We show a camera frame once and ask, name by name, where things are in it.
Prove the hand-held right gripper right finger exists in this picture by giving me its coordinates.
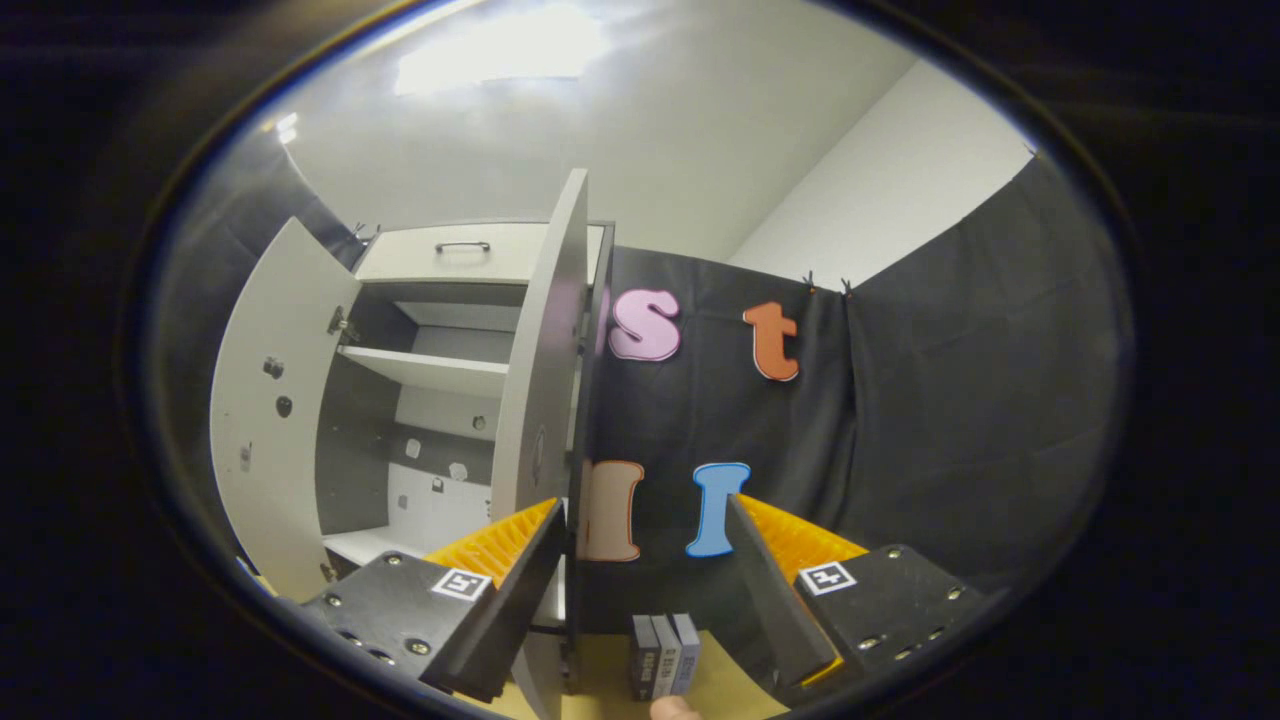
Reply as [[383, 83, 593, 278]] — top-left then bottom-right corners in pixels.
[[725, 491, 991, 700]]

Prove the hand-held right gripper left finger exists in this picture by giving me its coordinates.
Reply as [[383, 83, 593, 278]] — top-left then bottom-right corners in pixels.
[[298, 497, 568, 704]]

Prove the white cabinet door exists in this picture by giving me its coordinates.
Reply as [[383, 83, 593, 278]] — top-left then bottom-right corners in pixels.
[[209, 216, 362, 603], [489, 168, 591, 720]]

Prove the white and grey cabinet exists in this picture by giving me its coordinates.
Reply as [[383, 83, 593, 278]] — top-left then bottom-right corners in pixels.
[[315, 220, 617, 693]]

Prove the white cabinet shelf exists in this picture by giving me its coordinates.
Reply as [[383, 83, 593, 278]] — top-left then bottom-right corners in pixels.
[[339, 344, 512, 400]]

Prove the white cabinet drawer front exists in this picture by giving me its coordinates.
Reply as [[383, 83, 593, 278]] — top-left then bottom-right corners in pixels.
[[354, 222, 607, 287]]

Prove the small blue box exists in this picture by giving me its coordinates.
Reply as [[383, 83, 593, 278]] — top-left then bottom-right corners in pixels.
[[671, 612, 704, 697]]

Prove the small grey box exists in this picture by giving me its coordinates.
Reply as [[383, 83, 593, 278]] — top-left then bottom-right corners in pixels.
[[651, 614, 684, 699]]

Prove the small black box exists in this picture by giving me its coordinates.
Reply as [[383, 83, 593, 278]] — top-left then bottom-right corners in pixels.
[[629, 614, 662, 702]]

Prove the black backdrop cloth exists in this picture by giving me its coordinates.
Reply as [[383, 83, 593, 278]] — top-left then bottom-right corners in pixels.
[[150, 130, 1137, 641]]

